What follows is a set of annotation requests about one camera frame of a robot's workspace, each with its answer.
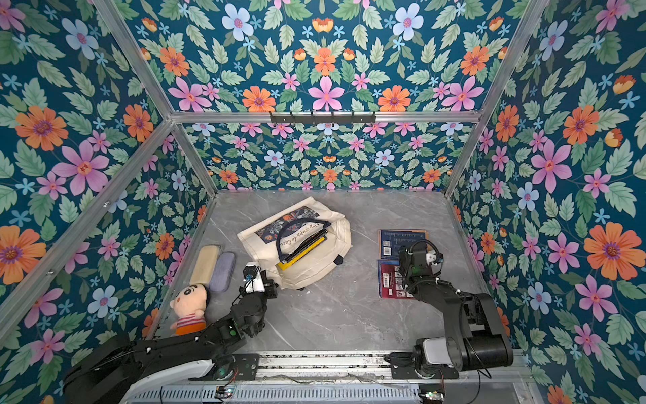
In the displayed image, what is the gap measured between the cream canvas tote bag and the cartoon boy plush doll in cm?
21

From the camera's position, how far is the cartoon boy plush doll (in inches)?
30.7

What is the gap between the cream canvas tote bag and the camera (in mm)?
832
